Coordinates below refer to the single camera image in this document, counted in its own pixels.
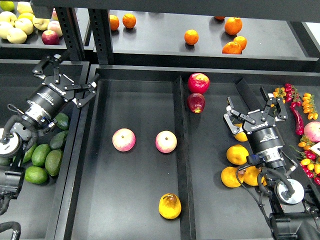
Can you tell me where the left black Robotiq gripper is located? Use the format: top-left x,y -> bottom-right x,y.
26,51 -> 100,118

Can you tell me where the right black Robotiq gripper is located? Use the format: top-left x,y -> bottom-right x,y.
223,86 -> 288,168

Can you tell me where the yellow pear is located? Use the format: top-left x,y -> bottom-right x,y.
220,166 -> 245,188
158,193 -> 182,220

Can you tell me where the green avocado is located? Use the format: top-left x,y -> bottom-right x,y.
31,144 -> 51,167

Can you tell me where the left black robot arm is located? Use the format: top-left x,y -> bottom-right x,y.
0,53 -> 96,240

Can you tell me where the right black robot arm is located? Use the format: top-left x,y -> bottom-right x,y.
223,89 -> 320,240

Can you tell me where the dark red apple on shelf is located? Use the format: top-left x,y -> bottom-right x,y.
41,30 -> 60,45

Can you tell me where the red chili pepper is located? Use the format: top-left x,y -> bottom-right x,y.
289,102 -> 305,136

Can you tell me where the pink apple at right edge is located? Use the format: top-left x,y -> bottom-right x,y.
304,121 -> 320,143

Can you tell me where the bright red apple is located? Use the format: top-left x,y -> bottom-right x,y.
187,72 -> 210,94

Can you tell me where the front orange on shelf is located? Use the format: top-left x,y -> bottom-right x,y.
222,41 -> 242,55

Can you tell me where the left pink apple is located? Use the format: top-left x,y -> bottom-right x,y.
112,128 -> 136,152

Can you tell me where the large orange on shelf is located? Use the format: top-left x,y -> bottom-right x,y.
224,17 -> 243,36

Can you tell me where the orange on shelf centre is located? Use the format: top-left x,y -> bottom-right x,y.
184,29 -> 199,45

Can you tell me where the black centre tray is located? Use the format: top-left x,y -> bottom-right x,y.
54,63 -> 320,240

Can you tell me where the black tray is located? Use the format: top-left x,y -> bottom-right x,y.
54,63 -> 320,240
0,59 -> 88,240

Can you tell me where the black left tray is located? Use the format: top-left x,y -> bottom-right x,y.
0,59 -> 88,240

